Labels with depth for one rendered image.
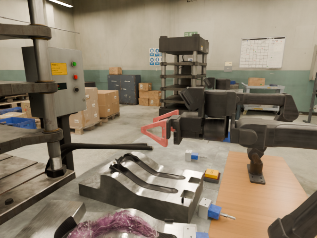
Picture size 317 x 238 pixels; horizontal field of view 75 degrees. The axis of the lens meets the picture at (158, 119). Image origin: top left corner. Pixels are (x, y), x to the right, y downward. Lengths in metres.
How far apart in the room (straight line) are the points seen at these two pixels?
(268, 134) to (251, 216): 0.49
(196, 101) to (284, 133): 0.20
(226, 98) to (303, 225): 0.35
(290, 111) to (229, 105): 0.65
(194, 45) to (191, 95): 4.21
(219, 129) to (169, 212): 0.42
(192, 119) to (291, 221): 0.35
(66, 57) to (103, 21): 7.80
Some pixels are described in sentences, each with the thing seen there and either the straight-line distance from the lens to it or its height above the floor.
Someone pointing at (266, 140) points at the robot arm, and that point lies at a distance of 0.52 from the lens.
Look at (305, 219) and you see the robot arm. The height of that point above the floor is 1.01.
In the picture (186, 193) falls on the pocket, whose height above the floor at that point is 0.87.
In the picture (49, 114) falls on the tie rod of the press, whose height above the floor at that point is 1.13.
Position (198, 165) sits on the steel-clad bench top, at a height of 0.80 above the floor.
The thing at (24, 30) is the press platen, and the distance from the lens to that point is 1.14.
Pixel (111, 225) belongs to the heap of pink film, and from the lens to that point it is 0.69.
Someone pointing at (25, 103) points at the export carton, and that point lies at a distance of 6.08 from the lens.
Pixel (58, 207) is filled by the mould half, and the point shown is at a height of 0.91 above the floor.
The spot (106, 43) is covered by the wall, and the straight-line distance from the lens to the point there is 8.98.
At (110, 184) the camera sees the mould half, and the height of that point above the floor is 0.90.
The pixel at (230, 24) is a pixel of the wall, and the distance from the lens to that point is 7.34.
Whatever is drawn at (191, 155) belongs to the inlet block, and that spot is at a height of 0.84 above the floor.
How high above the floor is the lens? 1.35
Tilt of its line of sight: 14 degrees down
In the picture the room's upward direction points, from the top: straight up
